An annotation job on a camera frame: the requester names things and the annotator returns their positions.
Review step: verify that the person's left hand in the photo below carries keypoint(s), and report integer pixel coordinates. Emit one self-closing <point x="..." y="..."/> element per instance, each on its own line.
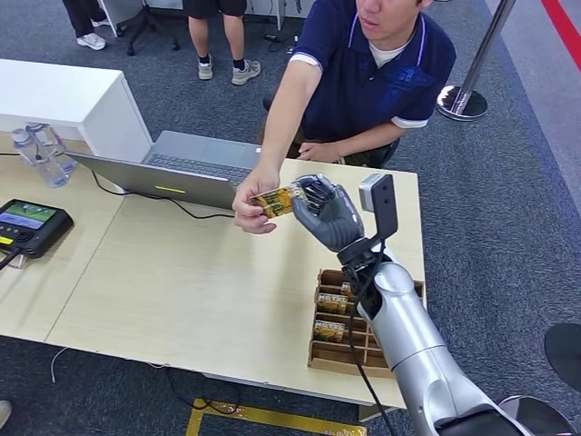
<point x="320" y="152"/>

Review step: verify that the person's right hand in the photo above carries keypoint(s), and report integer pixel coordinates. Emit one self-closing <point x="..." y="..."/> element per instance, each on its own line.
<point x="250" y="201"/>

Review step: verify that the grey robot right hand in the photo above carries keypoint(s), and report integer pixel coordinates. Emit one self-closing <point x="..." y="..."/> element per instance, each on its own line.
<point x="333" y="219"/>

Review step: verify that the yellow hotel key card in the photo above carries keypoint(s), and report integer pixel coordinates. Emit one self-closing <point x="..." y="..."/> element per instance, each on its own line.
<point x="277" y="201"/>
<point x="333" y="303"/>
<point x="346" y="290"/>
<point x="329" y="331"/>

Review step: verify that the person's right forearm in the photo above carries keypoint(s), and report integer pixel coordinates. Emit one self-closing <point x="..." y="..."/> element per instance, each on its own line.
<point x="281" y="129"/>

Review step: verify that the person's left forearm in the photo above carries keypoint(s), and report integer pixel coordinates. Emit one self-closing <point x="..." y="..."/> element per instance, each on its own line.
<point x="367" y="137"/>

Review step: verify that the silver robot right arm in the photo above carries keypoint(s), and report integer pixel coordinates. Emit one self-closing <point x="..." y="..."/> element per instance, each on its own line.
<point x="417" y="343"/>

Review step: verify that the seated person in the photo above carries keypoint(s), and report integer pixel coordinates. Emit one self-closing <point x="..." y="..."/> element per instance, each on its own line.
<point x="363" y="90"/>

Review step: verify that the wooden card holder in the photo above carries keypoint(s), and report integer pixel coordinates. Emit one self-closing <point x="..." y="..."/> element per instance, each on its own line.
<point x="327" y="358"/>

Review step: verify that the standing person in shorts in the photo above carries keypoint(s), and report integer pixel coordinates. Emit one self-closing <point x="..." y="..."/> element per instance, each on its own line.
<point x="199" y="30"/>

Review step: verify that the standing person in trousers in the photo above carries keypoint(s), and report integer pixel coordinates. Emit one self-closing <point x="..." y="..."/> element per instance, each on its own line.
<point x="84" y="18"/>

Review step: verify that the grey laptop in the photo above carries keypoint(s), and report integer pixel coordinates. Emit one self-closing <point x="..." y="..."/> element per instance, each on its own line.
<point x="195" y="159"/>

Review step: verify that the black floor power adapter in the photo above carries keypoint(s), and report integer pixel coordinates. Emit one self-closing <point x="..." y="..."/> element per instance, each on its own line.
<point x="274" y="38"/>

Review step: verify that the yellow floor tape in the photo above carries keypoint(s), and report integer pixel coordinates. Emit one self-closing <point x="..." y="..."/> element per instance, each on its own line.
<point x="272" y="417"/>

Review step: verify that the black office chair base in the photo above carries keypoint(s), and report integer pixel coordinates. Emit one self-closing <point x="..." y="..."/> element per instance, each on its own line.
<point x="145" y="21"/>

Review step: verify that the clear water bottle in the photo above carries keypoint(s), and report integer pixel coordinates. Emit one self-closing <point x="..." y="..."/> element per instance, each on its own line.
<point x="43" y="165"/>
<point x="56" y="144"/>

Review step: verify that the white cabinet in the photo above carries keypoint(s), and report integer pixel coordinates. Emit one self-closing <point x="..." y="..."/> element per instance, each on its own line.
<point x="68" y="96"/>

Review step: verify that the black controller with screen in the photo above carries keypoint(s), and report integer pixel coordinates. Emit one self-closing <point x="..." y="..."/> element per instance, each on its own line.
<point x="32" y="225"/>

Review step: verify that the black round base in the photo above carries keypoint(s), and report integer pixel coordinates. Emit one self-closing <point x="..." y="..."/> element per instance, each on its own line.
<point x="565" y="355"/>

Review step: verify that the silver rimmed round base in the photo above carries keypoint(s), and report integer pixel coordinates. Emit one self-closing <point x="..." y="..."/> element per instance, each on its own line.
<point x="540" y="415"/>

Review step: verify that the white shoe tip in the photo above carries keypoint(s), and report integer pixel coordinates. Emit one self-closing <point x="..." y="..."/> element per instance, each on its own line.
<point x="4" y="414"/>

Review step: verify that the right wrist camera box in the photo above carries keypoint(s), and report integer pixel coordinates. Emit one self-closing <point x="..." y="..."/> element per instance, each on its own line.
<point x="381" y="201"/>

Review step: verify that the chrome stanchion post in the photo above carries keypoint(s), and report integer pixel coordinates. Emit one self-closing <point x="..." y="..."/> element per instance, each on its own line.
<point x="462" y="99"/>

